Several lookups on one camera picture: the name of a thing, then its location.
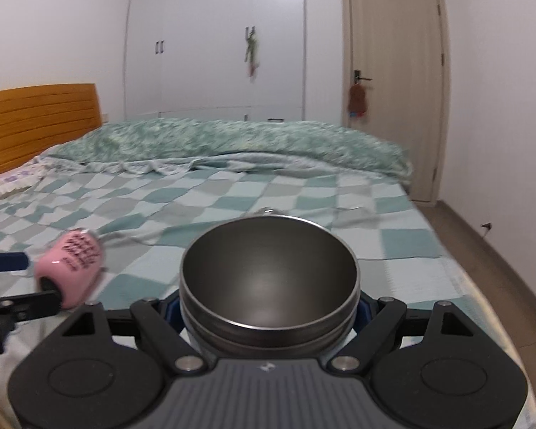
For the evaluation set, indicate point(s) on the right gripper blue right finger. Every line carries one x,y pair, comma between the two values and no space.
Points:
365,312

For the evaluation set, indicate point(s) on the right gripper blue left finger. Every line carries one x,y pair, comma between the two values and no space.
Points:
171,313

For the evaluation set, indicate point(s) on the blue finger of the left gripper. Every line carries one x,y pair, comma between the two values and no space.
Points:
38,303
13,261

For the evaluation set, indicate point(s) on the pink printed cup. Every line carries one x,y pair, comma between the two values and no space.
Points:
71,267

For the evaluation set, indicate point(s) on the blue cartoon steel cup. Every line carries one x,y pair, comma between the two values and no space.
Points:
272,286

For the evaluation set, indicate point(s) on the checkered teal bed blanket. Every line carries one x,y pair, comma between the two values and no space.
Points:
434,356

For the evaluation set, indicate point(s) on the orange wooden headboard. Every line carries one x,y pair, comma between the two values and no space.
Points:
34,118

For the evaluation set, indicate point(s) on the green floral quilt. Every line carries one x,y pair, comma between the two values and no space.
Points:
177,145

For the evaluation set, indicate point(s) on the red hanging door ornament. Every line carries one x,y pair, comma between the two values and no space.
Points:
357,104

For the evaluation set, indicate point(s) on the beige wooden door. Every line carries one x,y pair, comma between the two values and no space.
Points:
402,46

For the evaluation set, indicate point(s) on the green hanging wardrobe ornament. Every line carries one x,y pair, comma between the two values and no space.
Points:
251,51

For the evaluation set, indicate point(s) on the white wardrobe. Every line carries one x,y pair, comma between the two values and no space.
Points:
186,59

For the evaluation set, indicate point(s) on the black door handle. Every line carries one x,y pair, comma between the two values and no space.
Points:
358,77

